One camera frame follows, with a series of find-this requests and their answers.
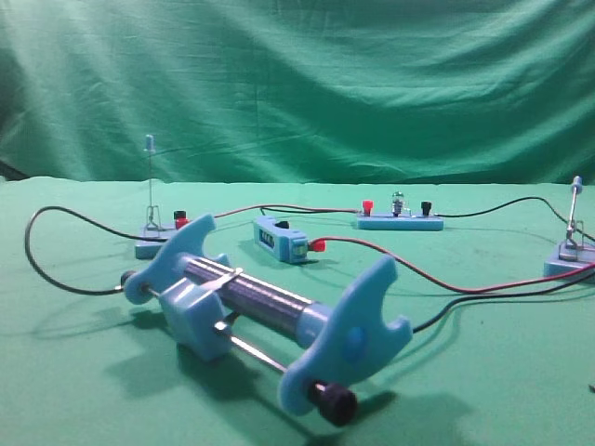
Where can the blue knife switch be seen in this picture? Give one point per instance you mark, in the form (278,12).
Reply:
(154,233)
(575,252)

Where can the blue bulb holder board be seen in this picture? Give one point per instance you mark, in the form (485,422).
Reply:
(399,217)

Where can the blue battery holder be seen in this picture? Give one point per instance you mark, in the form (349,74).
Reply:
(276,238)

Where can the blue sliding rheostat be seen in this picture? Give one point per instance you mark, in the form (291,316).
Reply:
(201,296)

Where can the green backdrop cloth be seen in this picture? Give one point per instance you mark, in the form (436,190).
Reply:
(299,91)

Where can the red wire battery to switch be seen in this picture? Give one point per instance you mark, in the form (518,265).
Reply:
(318,245)

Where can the black wire rheostat to switch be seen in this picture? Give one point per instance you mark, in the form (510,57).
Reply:
(555,293)

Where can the black wire bulb to switch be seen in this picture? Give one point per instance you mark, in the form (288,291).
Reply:
(531,215)

